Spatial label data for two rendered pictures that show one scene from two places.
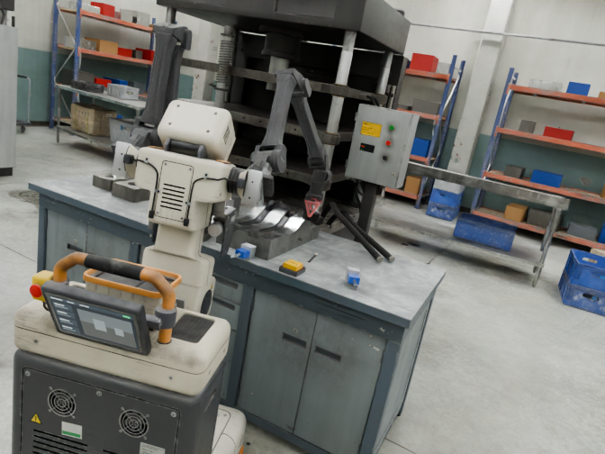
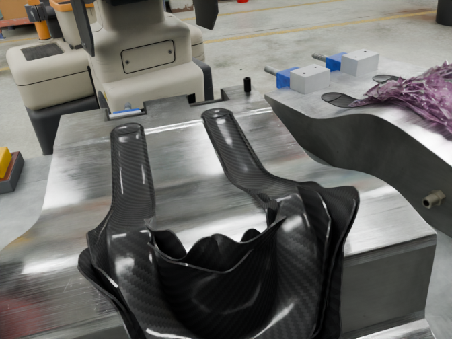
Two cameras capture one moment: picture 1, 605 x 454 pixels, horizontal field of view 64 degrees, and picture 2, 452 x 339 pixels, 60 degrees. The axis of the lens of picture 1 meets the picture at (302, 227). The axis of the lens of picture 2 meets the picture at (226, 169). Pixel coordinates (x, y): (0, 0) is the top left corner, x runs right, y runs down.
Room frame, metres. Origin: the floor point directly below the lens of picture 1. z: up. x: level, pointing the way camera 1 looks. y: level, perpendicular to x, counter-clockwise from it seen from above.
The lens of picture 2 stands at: (2.39, 0.01, 1.10)
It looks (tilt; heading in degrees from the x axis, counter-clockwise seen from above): 34 degrees down; 145
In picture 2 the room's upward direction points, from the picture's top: 5 degrees counter-clockwise
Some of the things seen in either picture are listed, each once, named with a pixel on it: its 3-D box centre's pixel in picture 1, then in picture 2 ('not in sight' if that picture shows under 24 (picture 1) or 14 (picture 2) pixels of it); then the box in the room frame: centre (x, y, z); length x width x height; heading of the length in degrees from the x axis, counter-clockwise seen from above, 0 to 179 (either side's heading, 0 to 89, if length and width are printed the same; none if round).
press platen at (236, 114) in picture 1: (271, 130); not in sight; (3.20, 0.31, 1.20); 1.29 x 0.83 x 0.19; 67
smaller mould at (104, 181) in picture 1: (113, 181); not in sight; (2.57, 1.05, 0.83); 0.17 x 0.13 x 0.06; 157
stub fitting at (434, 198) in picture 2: not in sight; (432, 200); (2.26, 0.35, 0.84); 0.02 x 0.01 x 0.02; 84
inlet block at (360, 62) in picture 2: not in sight; (337, 63); (1.96, 0.57, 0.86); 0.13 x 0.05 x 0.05; 174
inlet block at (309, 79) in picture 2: not in sight; (290, 78); (1.95, 0.47, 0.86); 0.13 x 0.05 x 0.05; 174
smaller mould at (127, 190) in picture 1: (137, 190); not in sight; (2.46, 0.88, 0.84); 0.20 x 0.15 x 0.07; 157
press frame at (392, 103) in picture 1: (293, 169); not in sight; (3.63, 0.14, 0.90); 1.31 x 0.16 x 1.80; 67
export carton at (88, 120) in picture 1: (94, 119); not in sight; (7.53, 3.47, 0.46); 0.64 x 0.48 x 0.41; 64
